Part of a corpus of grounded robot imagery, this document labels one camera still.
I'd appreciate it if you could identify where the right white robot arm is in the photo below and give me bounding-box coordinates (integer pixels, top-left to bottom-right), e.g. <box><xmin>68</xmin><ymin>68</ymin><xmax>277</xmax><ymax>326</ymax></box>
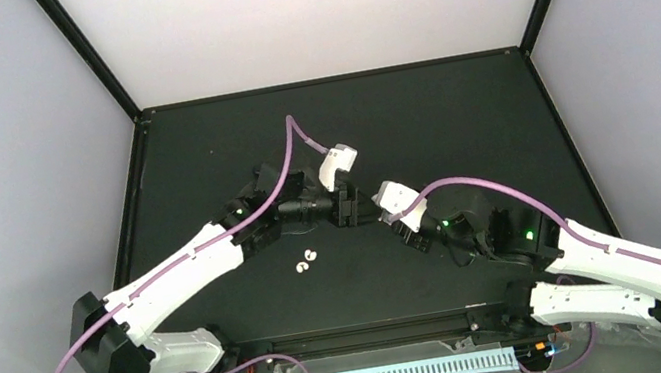
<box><xmin>381</xmin><ymin>195</ymin><xmax>661</xmax><ymax>339</ymax></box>

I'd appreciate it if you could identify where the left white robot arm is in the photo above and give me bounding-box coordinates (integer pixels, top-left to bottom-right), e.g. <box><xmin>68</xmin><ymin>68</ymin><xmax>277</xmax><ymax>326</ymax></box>
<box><xmin>70</xmin><ymin>144</ymin><xmax>379</xmax><ymax>373</ymax></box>

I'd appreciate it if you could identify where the white earbud upper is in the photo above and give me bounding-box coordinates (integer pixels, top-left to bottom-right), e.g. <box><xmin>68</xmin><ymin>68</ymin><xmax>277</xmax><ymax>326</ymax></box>
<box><xmin>304</xmin><ymin>250</ymin><xmax>318</xmax><ymax>262</ymax></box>

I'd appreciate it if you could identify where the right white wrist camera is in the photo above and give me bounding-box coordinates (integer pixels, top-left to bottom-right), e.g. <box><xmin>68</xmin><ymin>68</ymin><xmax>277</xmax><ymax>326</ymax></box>
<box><xmin>372</xmin><ymin>181</ymin><xmax>428</xmax><ymax>233</ymax></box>

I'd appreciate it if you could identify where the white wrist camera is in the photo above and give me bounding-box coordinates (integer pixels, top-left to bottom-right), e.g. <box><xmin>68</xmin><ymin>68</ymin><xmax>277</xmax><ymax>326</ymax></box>
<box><xmin>372</xmin><ymin>181</ymin><xmax>428</xmax><ymax>233</ymax></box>
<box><xmin>318</xmin><ymin>143</ymin><xmax>358</xmax><ymax>193</ymax></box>

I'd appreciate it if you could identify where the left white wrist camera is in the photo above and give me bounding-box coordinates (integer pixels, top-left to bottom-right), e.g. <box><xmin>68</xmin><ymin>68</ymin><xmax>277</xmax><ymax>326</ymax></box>
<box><xmin>318</xmin><ymin>143</ymin><xmax>358</xmax><ymax>193</ymax></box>

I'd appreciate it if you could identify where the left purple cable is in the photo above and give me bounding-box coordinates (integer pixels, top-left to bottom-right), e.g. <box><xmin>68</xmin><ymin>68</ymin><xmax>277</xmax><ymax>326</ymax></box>
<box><xmin>13</xmin><ymin>108</ymin><xmax>370</xmax><ymax>373</ymax></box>

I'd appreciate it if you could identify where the purple cable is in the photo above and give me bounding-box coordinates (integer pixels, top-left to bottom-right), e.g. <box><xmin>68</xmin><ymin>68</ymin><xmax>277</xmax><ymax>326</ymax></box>
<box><xmin>387</xmin><ymin>141</ymin><xmax>661</xmax><ymax>373</ymax></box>
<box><xmin>13</xmin><ymin>108</ymin><xmax>370</xmax><ymax>373</ymax></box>

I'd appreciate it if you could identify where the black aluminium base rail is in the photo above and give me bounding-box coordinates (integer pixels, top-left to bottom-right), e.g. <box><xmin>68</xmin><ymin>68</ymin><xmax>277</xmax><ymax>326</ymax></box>
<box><xmin>81</xmin><ymin>284</ymin><xmax>571</xmax><ymax>373</ymax></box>

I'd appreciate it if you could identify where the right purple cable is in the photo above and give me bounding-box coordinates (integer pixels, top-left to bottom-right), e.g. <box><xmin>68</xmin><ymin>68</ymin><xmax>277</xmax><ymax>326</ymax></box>
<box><xmin>387</xmin><ymin>141</ymin><xmax>661</xmax><ymax>373</ymax></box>

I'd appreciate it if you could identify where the left back frame post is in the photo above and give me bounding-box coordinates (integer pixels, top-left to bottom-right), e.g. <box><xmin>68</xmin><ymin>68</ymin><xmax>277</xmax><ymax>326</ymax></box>
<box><xmin>35</xmin><ymin>0</ymin><xmax>142</xmax><ymax>122</ymax></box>

